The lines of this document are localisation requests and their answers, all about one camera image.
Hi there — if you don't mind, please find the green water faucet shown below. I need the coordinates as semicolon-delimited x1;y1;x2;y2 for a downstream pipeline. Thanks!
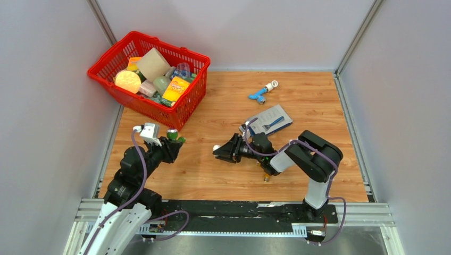
166;129;186;143

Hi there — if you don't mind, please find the orange packet in basket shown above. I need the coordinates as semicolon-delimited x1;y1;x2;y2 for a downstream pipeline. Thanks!
126;57;141;72

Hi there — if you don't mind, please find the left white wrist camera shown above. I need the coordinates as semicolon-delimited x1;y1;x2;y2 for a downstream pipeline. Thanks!
139;123;162;146

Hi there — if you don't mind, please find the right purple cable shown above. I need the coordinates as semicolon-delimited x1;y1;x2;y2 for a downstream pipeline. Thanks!
244;117;347;246

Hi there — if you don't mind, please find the purple cable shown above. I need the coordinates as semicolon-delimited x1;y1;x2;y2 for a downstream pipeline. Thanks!
81;127;190;255
244;117;347;246

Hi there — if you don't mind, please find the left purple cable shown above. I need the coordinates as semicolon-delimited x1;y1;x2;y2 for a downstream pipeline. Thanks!
81;127;190;255

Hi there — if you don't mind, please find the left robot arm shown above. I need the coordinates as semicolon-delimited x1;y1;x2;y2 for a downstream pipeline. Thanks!
78;137;185;254

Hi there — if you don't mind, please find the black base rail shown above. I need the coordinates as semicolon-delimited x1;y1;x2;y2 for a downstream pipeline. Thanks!
152;200;339;233

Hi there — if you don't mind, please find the pale green soap bar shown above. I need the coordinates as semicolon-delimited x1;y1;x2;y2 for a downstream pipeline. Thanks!
153;76;171;96

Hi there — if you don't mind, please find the brown cardboard box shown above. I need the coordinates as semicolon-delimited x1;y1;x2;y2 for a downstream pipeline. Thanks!
137;48;171;81

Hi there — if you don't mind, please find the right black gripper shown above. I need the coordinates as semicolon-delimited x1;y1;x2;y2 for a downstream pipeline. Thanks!
213;133;264;163

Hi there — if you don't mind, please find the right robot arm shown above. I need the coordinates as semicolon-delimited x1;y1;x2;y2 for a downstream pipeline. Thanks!
212;130;344;223

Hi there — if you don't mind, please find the red plastic shopping basket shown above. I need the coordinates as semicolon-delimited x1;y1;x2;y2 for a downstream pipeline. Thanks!
87;31;210;130

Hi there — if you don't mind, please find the pink wrapped soap bar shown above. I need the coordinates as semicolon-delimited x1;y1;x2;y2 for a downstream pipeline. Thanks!
138;80;157;97

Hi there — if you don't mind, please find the blue faucet with white fitting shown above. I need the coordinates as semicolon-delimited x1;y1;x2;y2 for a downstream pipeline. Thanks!
248;80;279;105

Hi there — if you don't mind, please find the orange round sponge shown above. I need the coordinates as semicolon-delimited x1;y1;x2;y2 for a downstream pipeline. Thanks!
114;70;141;94

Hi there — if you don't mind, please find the razor blister pack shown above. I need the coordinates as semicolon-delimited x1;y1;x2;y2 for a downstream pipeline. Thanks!
238;104;293;137

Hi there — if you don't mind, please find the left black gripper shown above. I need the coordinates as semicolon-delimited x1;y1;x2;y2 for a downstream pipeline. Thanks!
138;135;183;183

